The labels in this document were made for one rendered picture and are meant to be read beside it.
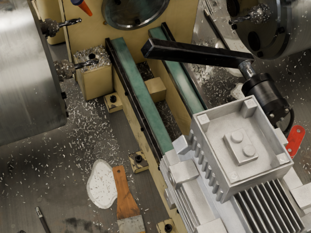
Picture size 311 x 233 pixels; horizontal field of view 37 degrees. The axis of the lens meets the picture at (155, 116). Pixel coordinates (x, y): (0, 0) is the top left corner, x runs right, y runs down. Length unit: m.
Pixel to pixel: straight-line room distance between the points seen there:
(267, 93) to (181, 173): 0.24
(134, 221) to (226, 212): 0.31
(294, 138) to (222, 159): 0.42
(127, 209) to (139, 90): 0.24
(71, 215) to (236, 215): 0.40
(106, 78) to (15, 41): 0.34
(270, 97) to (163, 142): 0.22
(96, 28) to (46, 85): 0.29
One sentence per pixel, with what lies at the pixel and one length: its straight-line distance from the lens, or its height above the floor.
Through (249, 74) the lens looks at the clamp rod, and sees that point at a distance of 0.89.
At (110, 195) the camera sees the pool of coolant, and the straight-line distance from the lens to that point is 0.98.
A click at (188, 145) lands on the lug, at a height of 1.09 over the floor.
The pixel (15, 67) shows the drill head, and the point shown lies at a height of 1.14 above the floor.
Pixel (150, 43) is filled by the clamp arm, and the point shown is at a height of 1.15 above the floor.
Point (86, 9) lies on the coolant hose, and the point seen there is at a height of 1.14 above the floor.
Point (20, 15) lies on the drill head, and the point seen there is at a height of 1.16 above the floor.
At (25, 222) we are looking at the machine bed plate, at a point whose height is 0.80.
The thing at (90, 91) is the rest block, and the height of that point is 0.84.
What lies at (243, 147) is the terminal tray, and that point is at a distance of 0.68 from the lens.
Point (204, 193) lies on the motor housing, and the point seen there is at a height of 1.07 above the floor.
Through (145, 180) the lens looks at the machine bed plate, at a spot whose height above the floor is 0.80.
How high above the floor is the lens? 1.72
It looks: 59 degrees down
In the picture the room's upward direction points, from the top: 5 degrees clockwise
